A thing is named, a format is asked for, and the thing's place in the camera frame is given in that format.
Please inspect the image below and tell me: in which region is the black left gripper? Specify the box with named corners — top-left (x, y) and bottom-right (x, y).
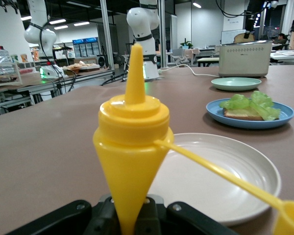
top-left (244, 10), bottom-right (257, 40)

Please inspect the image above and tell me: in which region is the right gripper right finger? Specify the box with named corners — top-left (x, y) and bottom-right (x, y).
top-left (134, 194), bottom-right (238, 235)

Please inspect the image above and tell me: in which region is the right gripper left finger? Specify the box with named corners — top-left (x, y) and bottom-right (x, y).
top-left (4, 193), bottom-right (118, 235)

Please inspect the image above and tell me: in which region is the brown bread slice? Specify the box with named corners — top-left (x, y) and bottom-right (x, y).
top-left (234, 32), bottom-right (255, 44)
top-left (223, 106), bottom-right (265, 121)

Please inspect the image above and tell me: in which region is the green lettuce leaf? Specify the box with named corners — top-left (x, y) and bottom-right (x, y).
top-left (219, 90), bottom-right (281, 121)

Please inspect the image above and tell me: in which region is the yellow squeeze bottle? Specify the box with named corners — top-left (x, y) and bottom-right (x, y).
top-left (92, 42), bottom-right (294, 235)

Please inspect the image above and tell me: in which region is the beige round plate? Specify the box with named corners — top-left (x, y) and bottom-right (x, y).
top-left (147, 133), bottom-right (282, 226)

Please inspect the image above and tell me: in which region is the pale green round plate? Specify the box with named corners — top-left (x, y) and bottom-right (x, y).
top-left (210, 77), bottom-right (262, 92)

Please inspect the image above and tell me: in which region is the blue round plate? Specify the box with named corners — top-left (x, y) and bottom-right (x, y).
top-left (205, 97), bottom-right (294, 130)

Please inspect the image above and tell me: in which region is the whiteboard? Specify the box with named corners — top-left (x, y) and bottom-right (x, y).
top-left (220, 29), bottom-right (247, 45)

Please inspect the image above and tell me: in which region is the beige chrome toaster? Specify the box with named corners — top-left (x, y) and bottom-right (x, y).
top-left (218, 40), bottom-right (273, 78)

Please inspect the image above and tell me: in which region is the potted green plant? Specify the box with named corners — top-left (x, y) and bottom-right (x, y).
top-left (179, 38), bottom-right (194, 49)

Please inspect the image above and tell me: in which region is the grey office chair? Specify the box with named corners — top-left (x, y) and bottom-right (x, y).
top-left (171, 48), bottom-right (187, 66)

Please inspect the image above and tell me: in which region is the glass door drinks fridge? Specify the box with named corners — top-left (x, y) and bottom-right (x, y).
top-left (72, 37), bottom-right (100, 59)

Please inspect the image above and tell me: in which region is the clear plastic storage rack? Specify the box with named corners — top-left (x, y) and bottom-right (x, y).
top-left (0, 45), bottom-right (23, 85)

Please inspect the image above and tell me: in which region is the white toaster power cord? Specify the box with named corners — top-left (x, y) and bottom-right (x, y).
top-left (159, 64), bottom-right (221, 77)

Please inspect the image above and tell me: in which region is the aluminium frame post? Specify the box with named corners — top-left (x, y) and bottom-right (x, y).
top-left (159, 0), bottom-right (168, 69)
top-left (99, 0), bottom-right (115, 71)

